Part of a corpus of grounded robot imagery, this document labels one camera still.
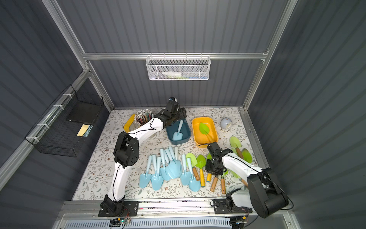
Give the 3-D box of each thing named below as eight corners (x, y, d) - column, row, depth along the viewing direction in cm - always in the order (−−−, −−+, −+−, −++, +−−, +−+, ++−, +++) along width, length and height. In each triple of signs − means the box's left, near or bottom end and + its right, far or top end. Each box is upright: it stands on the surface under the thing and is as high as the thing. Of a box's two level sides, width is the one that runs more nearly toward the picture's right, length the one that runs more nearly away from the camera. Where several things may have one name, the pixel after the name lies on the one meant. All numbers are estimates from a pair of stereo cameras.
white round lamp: (221, 131, 107) (223, 124, 100) (219, 124, 111) (222, 117, 105) (230, 131, 107) (233, 124, 100) (229, 124, 111) (231, 117, 105)
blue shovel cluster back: (168, 179, 85) (168, 177, 83) (165, 149, 98) (165, 147, 96) (183, 176, 86) (183, 175, 84) (178, 147, 99) (178, 144, 97)
